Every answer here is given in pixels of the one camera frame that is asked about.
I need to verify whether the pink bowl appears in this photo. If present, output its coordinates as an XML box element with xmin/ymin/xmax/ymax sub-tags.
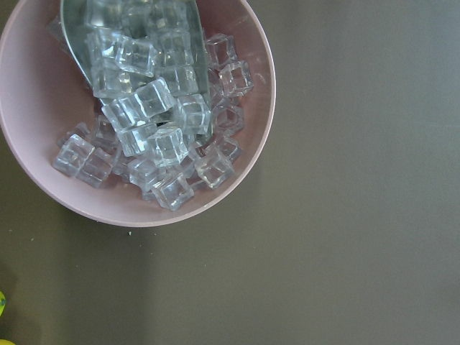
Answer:
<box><xmin>1</xmin><ymin>1</ymin><xmax>276</xmax><ymax>228</ymax></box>

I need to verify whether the clear ice cubes pile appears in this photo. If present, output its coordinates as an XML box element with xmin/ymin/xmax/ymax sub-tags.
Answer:
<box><xmin>52</xmin><ymin>1</ymin><xmax>252</xmax><ymax>211</ymax></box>

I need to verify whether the yellow lemon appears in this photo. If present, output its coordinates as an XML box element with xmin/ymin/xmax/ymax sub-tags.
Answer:
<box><xmin>0</xmin><ymin>339</ymin><xmax>15</xmax><ymax>345</ymax></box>
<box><xmin>0</xmin><ymin>291</ymin><xmax>7</xmax><ymax>316</ymax></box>

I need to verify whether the metal ice scoop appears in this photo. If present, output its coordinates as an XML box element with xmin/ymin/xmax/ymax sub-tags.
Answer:
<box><xmin>60</xmin><ymin>1</ymin><xmax>212</xmax><ymax>143</ymax></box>

